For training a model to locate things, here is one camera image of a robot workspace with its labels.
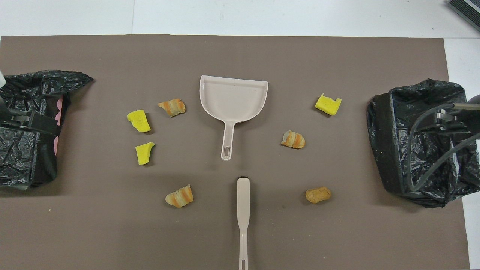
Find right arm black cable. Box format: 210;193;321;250
408;103;480;192

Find yellow sponge piece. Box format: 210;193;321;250
315;93;342;116
127;109;152;133
135;142;156;166

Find black bag bin pink liner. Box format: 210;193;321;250
0;70;94;190

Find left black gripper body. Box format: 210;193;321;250
0;109;31;130

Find brown table mat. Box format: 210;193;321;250
0;34;470;270

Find black bag lined bin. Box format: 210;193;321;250
367;79;480;209

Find striped croissant piece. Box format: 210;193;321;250
158;99;186;117
165;184;194;209
281;130;306;150

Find grey ridged box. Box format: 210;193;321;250
447;0;480;32

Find brown bread nugget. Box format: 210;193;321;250
305;186;332;204

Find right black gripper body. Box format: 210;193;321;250
435;103;480;132

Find beige hand brush black bristles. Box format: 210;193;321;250
237;175;251;270

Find beige plastic dustpan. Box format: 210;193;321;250
199;75;269;161

